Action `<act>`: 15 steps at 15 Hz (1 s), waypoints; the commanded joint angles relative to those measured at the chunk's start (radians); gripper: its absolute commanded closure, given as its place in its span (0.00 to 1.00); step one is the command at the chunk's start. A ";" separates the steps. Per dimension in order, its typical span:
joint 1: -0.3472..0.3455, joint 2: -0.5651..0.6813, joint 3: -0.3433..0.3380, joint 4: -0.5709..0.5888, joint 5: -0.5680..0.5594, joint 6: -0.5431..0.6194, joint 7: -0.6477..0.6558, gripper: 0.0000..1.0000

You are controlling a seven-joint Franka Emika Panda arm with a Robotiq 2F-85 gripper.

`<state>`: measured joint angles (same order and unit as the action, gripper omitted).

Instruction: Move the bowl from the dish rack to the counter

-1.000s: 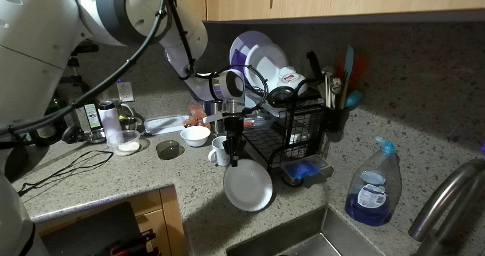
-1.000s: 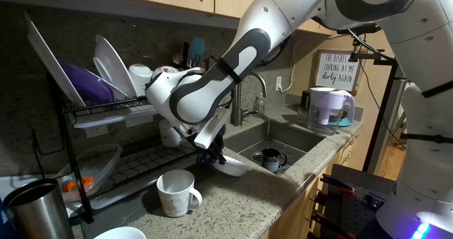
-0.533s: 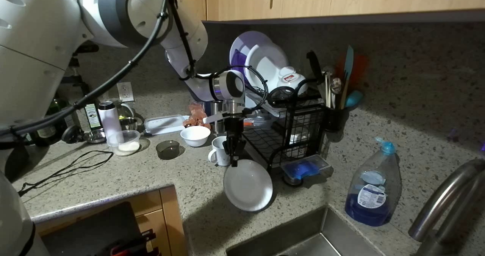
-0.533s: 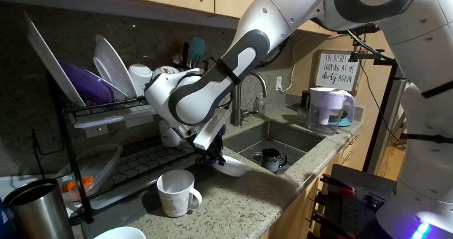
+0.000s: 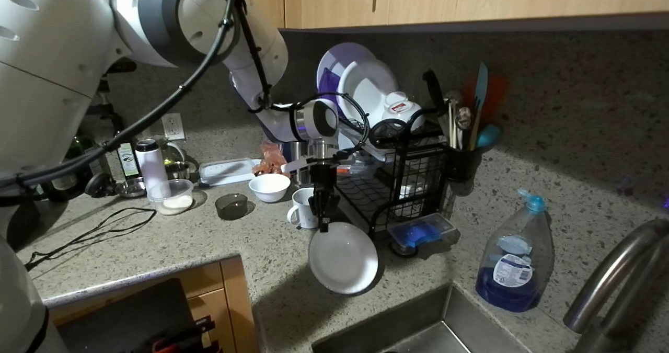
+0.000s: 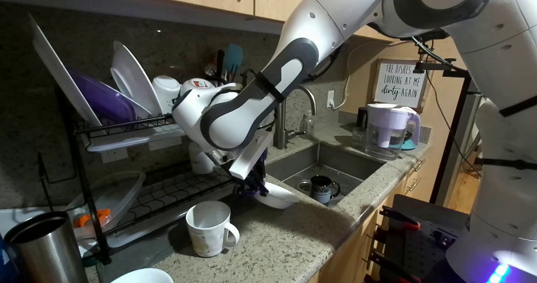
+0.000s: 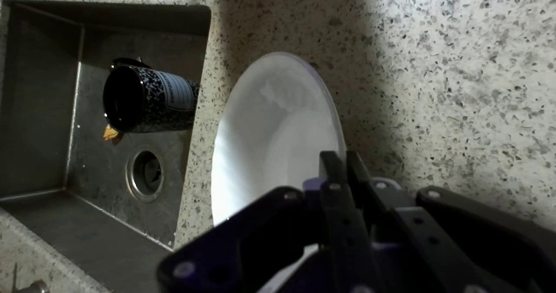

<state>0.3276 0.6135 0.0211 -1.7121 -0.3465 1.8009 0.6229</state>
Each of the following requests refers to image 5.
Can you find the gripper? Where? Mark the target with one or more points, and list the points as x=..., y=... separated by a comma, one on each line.
x=323, y=179

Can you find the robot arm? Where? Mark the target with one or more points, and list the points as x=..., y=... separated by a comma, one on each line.
x=57, y=55

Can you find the small white bowl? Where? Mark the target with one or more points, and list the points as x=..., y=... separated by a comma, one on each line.
x=269, y=187

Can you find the dark glass bowl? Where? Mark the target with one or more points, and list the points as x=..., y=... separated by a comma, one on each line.
x=231, y=206

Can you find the dish soap bottle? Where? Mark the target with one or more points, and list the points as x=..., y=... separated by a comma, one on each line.
x=515, y=269

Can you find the white mug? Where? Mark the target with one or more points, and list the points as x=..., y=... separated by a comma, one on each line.
x=303, y=209

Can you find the steel canister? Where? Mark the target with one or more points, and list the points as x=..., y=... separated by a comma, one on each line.
x=299, y=162

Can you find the orange packet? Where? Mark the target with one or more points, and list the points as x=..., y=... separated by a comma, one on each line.
x=270, y=157

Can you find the white rectangular container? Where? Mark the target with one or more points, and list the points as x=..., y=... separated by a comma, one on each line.
x=227, y=171

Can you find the white cup with red print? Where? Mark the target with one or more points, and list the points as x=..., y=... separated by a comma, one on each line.
x=401, y=110

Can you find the white plate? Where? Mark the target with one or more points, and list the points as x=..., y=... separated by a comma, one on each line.
x=366, y=89

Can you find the purple plate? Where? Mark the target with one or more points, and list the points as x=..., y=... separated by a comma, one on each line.
x=334, y=63

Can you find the black utensil holder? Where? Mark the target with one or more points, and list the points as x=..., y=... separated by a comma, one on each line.
x=464, y=164

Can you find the wooden drawer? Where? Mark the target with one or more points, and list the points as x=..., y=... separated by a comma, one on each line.
x=209, y=300

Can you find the clear plastic tub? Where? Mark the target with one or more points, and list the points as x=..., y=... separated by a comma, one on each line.
x=172, y=198

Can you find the wooden chopsticks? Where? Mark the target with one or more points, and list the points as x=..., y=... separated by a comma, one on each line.
x=452, y=125

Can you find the glass kettle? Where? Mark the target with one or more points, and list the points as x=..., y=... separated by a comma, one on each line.
x=176, y=162

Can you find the steel sink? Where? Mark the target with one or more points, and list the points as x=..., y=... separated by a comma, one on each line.
x=418, y=332

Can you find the black spatula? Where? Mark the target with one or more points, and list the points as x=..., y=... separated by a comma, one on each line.
x=434, y=89

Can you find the metal spoon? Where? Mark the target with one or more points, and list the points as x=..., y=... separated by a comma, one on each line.
x=463, y=117

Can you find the white flask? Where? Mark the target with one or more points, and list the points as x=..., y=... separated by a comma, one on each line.
x=150, y=164

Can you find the teal spoon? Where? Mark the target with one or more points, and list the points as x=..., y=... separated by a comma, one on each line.
x=489, y=136

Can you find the round metal lid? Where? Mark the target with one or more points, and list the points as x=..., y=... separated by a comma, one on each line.
x=131, y=188

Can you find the blue spatula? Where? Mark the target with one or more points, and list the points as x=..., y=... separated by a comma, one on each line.
x=481, y=86

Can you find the oil bottle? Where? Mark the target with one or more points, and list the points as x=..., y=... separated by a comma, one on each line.
x=128, y=159

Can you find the narrow cabinet door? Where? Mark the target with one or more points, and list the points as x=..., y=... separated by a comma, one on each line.
x=334, y=2

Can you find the red spatula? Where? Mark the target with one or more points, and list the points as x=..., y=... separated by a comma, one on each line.
x=496, y=94

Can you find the stand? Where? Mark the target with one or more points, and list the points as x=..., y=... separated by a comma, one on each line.
x=107, y=102

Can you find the row of dark bottles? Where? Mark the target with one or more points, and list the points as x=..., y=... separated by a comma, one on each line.
x=73, y=178

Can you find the steel tap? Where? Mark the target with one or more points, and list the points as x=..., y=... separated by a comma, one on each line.
x=611, y=280

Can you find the wall socket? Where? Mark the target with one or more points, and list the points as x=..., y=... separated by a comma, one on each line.
x=173, y=126

